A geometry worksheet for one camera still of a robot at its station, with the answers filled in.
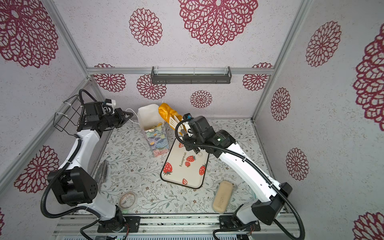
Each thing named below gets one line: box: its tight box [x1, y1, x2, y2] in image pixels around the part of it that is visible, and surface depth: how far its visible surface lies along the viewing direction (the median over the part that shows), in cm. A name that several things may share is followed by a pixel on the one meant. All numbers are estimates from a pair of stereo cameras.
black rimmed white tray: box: [160, 138, 210, 189], surface depth 95 cm
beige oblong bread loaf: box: [212, 180, 233, 214], surface depth 81 cm
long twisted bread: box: [158, 103, 183, 124], surface depth 75 cm
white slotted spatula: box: [169, 115, 193, 137], surface depth 73 cm
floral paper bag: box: [137, 103, 170, 158], surface depth 94 cm
